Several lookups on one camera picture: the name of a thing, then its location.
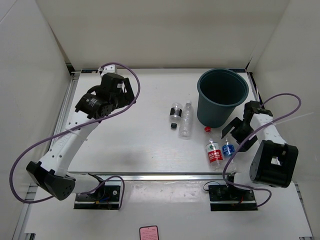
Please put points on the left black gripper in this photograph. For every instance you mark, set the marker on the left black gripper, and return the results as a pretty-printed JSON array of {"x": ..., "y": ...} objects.
[{"x": 127, "y": 97}]

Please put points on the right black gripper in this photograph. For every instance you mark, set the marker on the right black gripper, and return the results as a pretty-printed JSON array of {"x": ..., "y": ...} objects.
[{"x": 235, "y": 123}]

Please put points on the blue label plastic bottle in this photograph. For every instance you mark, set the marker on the blue label plastic bottle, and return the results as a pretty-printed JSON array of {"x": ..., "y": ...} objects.
[{"x": 228, "y": 148}]

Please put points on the red label plastic bottle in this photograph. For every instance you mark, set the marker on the red label plastic bottle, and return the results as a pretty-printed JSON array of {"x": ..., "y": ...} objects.
[{"x": 214, "y": 152}]

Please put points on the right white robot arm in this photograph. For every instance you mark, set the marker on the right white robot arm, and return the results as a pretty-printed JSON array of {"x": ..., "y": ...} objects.
[{"x": 274, "y": 162}]

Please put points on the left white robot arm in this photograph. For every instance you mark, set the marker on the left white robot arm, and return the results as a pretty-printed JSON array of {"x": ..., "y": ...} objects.
[{"x": 51, "y": 171}]

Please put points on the dark green plastic bin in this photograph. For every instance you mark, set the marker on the dark green plastic bin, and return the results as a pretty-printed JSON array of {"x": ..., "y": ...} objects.
[{"x": 220, "y": 91}]

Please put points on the black label plastic bottle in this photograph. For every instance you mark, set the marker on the black label plastic bottle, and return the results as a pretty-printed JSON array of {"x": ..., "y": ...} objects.
[{"x": 175, "y": 115}]

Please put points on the clear white cap bottle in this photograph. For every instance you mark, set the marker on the clear white cap bottle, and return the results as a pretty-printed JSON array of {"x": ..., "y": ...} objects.
[{"x": 186, "y": 121}]

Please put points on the pink smartphone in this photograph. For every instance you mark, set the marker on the pink smartphone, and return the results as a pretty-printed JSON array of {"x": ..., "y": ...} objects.
[{"x": 149, "y": 233}]

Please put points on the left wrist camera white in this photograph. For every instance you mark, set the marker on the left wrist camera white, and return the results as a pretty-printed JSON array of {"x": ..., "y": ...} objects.
[{"x": 111, "y": 68}]

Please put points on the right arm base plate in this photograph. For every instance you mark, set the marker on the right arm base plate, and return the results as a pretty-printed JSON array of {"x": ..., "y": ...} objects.
[{"x": 226, "y": 197}]

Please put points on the aluminium table edge rail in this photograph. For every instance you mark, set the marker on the aluminium table edge rail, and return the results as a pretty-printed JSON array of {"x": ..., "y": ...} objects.
[{"x": 163, "y": 176}]

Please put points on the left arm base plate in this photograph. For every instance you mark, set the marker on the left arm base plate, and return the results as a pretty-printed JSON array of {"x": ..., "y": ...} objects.
[{"x": 108, "y": 195}]

